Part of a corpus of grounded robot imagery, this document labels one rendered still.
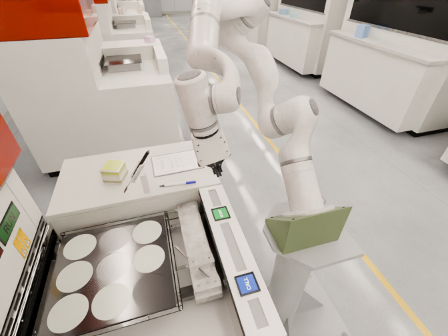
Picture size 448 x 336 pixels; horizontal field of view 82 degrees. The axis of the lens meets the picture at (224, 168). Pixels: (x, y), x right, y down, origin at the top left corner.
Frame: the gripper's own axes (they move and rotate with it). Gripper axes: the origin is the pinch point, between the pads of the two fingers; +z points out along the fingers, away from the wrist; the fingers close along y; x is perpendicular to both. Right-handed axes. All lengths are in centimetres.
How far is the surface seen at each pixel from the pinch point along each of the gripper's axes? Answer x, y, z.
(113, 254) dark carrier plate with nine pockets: -6.4, -40.6, 13.4
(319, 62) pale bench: 349, 259, 139
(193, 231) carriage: -3.3, -15.0, 20.8
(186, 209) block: 5.7, -15.0, 17.9
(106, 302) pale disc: -21.9, -41.7, 13.1
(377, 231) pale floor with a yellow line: 27, 109, 137
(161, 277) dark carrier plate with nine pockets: -18.7, -26.9, 16.3
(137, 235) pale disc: -0.8, -33.2, 14.9
